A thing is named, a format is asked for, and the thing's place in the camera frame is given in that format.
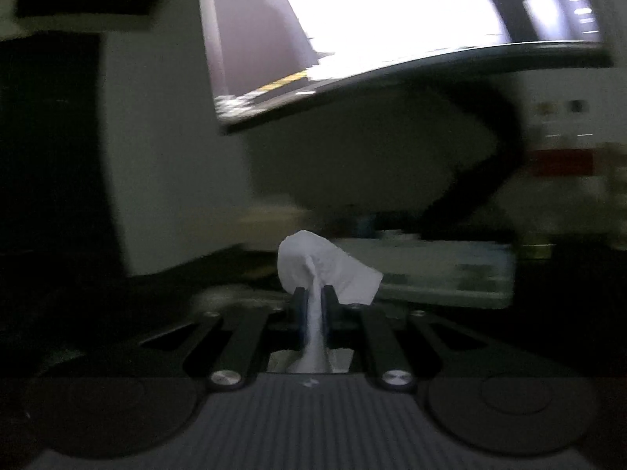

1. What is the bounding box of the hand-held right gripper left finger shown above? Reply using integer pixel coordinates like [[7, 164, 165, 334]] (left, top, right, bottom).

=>
[[137, 287, 310, 389]]

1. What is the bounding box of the white keyboard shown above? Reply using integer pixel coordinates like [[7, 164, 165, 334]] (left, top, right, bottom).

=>
[[338, 237, 518, 310]]

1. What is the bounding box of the computer monitor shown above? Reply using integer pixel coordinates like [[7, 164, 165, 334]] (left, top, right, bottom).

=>
[[198, 0, 614, 136]]

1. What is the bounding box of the white tissue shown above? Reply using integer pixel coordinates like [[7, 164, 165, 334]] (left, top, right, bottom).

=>
[[277, 229, 384, 376]]

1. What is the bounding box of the black monitor stand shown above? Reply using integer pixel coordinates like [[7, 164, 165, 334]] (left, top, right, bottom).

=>
[[416, 71, 532, 238]]

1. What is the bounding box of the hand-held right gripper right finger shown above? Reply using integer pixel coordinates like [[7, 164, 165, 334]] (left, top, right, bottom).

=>
[[321, 286, 497, 391]]

